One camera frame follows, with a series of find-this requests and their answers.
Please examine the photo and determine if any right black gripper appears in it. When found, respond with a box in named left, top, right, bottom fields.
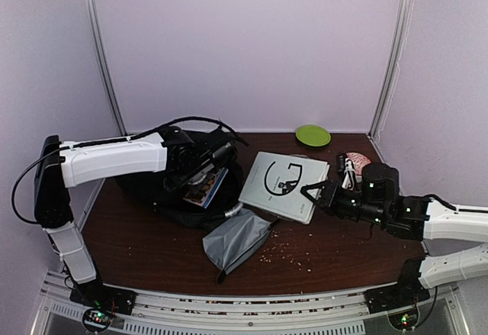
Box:
left=302, top=179, right=387, bottom=227

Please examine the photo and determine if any black student backpack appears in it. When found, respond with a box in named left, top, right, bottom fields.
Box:
left=115, top=127, right=243, bottom=231

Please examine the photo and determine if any dog picture book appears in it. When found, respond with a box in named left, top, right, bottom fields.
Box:
left=183, top=167, right=228, bottom=208

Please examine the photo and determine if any grey notebook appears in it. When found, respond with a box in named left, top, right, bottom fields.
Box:
left=239, top=151, right=330, bottom=224

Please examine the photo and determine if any grey pencil pouch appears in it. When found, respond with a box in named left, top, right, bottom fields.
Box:
left=202, top=208, right=281, bottom=285

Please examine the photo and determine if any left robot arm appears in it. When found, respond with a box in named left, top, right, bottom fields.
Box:
left=11, top=123, right=241, bottom=308

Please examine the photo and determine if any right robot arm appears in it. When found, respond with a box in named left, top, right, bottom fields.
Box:
left=300, top=180, right=487, bottom=306

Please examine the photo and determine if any red patterned bowl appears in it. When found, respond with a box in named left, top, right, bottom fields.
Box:
left=346, top=152, right=371, bottom=176

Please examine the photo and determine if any green plate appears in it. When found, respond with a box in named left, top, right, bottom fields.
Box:
left=295, top=124, right=332, bottom=147

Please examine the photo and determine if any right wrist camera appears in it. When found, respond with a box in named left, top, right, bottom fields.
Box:
left=334, top=153, right=400, bottom=202

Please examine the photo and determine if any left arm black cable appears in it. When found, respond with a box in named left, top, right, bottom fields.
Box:
left=10, top=116, right=251, bottom=225

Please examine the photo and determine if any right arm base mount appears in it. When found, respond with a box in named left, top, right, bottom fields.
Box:
left=364, top=258, right=430, bottom=333

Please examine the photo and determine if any front aluminium rail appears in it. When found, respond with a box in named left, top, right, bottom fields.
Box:
left=27, top=270, right=474, bottom=334

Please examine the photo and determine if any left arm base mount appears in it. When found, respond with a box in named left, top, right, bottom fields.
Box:
left=65, top=266, right=136, bottom=334

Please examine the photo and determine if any left aluminium frame post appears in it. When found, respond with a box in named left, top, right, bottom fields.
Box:
left=85, top=0, right=127, bottom=135

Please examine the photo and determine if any aluminium frame post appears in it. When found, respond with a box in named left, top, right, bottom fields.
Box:
left=85, top=0, right=127, bottom=135
left=368, top=0, right=413, bottom=142

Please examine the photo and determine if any right aluminium frame post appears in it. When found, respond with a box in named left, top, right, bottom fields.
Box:
left=368, top=0, right=413, bottom=142

